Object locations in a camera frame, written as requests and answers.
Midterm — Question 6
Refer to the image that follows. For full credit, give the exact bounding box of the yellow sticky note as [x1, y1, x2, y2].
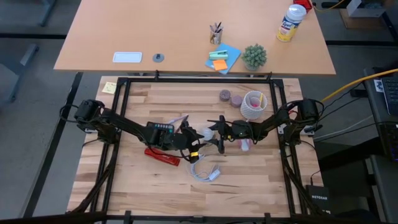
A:
[101, 82, 117, 95]

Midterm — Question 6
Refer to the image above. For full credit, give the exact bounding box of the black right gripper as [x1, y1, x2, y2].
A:
[205, 115, 251, 154]

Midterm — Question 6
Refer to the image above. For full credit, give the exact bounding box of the yellow cable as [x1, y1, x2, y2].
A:
[320, 68, 398, 103]

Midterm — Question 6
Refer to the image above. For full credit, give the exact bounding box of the white rectangular desk plate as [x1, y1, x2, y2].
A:
[112, 51, 143, 63]

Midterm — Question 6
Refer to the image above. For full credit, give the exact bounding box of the red stapler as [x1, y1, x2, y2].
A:
[144, 147, 181, 167]

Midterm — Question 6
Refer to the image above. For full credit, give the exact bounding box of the grey box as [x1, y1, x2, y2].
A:
[346, 0, 386, 18]

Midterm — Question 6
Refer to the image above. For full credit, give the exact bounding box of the white lightbulb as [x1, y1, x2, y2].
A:
[200, 127, 215, 141]

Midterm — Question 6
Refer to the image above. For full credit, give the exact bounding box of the pen cup with pencils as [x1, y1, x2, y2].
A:
[209, 21, 224, 45]

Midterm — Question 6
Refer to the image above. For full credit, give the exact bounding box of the pink tube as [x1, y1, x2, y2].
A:
[238, 139, 252, 152]

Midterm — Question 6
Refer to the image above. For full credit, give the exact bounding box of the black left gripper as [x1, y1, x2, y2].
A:
[174, 121, 206, 162]

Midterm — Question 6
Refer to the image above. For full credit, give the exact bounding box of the yellow wipes canister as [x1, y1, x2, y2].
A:
[276, 4, 307, 43]

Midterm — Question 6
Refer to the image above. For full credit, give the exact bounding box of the tan wooden desk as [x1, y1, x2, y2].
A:
[53, 0, 336, 76]

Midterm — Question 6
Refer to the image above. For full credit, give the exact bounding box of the orange sticky note pad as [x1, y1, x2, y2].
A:
[212, 59, 228, 72]

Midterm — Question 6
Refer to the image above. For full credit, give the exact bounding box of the black network router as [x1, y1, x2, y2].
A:
[305, 184, 331, 215]

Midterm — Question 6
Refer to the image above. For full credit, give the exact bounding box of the white textured cup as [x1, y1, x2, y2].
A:
[239, 90, 268, 121]

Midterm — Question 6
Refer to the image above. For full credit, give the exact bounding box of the white power cord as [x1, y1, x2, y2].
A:
[186, 154, 221, 183]

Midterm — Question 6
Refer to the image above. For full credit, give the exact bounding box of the potted green succulent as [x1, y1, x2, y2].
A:
[241, 43, 268, 72]

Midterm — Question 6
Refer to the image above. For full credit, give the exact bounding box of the black calculator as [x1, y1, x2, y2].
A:
[146, 121, 175, 133]

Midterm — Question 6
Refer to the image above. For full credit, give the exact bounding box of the mint green stapler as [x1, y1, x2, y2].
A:
[208, 49, 229, 61]

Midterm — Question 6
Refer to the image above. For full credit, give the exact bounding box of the purple pen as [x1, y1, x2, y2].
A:
[167, 114, 190, 124]

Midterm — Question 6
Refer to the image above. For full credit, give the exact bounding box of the red object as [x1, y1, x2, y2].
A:
[293, 0, 313, 13]

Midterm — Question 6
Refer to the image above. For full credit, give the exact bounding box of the blue notebook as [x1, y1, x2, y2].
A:
[205, 43, 242, 75]

